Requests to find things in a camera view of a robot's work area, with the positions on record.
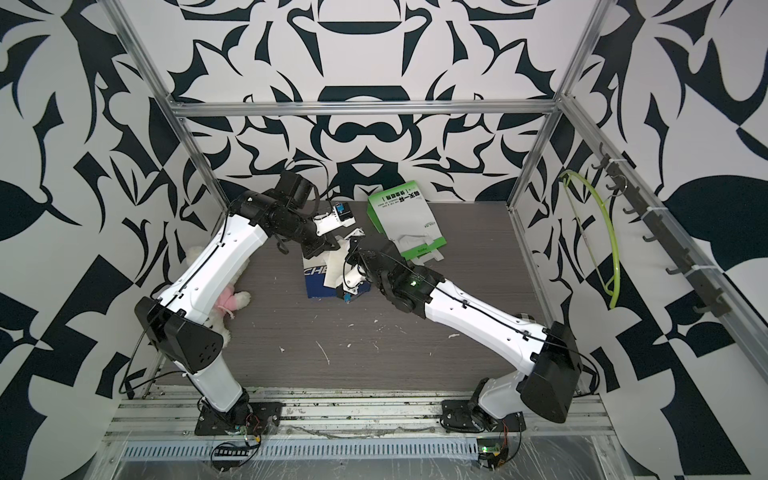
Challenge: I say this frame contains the blue paper bag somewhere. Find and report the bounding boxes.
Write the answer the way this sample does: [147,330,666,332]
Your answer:
[302,230,371,303]

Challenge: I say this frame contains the white paper receipt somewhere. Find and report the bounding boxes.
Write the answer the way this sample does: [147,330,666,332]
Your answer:
[323,249,347,289]

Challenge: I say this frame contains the green white tea bag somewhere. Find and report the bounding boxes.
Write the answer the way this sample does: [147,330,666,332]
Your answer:
[367,181,447,265]

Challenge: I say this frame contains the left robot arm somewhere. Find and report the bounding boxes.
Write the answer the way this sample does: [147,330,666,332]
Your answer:
[135,171,355,424]

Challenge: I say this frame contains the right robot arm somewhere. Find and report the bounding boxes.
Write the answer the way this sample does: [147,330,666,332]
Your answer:
[345,237,585,432]

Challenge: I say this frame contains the white teddy bear pink shirt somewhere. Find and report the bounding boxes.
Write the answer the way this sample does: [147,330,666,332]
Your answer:
[204,260,251,348]

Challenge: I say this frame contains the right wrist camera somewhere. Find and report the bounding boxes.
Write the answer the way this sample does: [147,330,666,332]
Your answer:
[341,264,370,303]

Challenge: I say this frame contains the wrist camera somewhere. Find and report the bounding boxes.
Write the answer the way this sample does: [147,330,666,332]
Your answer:
[341,264,370,303]
[313,202,355,236]

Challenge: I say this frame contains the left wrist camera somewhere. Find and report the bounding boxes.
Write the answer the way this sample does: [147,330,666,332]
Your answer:
[313,202,355,236]

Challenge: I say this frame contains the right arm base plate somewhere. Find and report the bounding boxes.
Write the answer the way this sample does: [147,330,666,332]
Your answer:
[439,400,527,434]

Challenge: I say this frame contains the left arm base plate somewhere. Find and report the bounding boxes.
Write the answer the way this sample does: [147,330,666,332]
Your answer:
[194,398,284,436]

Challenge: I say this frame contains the green hose loop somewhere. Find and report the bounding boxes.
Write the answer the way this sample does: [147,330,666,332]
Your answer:
[559,169,622,311]

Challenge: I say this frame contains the black wall hook rail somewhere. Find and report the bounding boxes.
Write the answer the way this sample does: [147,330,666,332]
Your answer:
[594,143,733,318]

